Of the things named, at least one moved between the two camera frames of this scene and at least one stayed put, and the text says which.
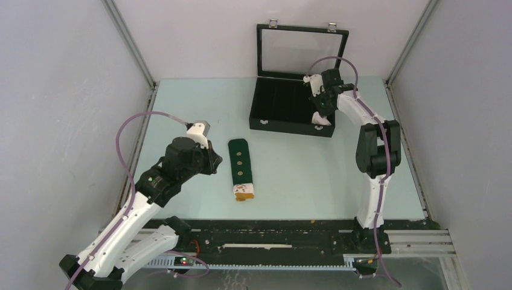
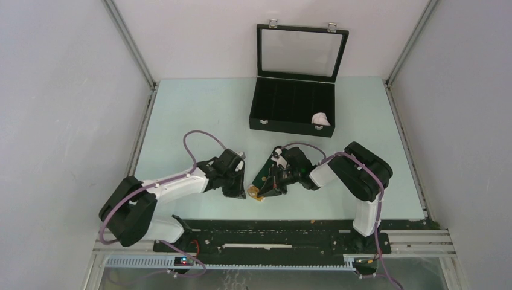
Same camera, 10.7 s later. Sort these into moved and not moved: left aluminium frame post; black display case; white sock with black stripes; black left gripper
Moved: black left gripper
Not moved: white sock with black stripes; black display case; left aluminium frame post
